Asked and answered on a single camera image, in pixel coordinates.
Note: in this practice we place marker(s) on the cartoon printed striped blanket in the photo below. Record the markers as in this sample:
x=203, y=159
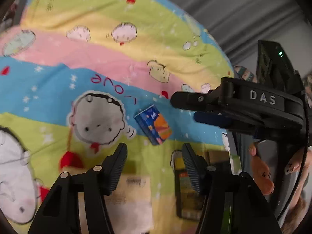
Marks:
x=73, y=53

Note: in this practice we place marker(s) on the person's right hand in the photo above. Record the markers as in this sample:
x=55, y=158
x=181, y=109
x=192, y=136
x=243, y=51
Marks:
x=263, y=175

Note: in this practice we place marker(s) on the patterned cushion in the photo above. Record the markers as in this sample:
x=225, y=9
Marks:
x=245, y=74

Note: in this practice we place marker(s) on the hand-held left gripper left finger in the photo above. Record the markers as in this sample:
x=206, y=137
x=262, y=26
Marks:
x=117, y=170

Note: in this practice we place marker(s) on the cream flat cardboard package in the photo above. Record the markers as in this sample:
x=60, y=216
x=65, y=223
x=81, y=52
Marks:
x=131, y=199

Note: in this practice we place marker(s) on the grey curtain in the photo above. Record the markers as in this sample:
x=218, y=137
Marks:
x=231, y=9

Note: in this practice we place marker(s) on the black and yellow box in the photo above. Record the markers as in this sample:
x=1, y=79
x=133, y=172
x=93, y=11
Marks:
x=190, y=199

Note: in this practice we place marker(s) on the green paper bag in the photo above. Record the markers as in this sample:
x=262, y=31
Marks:
x=235, y=165

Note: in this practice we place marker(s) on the person's right forearm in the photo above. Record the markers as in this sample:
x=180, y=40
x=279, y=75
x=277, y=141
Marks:
x=296, y=212

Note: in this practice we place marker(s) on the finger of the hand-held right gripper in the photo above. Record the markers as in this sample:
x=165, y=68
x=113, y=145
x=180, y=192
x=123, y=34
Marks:
x=192, y=100
x=212, y=119

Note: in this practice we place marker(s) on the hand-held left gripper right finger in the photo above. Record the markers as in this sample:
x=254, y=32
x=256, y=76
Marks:
x=192, y=170

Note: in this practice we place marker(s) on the blue orange small carton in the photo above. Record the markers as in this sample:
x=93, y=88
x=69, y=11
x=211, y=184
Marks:
x=153, y=124

